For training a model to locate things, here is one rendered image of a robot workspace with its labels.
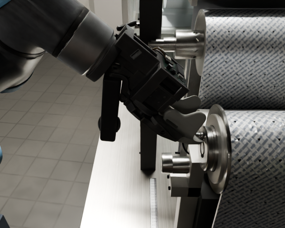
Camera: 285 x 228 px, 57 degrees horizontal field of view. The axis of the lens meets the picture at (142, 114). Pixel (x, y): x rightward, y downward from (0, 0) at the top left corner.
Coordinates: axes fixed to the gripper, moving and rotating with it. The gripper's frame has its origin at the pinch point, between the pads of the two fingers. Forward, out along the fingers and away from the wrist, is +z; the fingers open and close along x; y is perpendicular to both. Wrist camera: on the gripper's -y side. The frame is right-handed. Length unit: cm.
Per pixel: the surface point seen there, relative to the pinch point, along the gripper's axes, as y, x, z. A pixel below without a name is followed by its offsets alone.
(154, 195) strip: -31.0, 16.0, 20.0
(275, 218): 0.3, -7.2, 18.9
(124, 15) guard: -16, 95, -10
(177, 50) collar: 4.7, 20.9, -4.9
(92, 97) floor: -139, 215, 33
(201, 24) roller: 11.3, 26.5, -3.1
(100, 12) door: -92, 327, -8
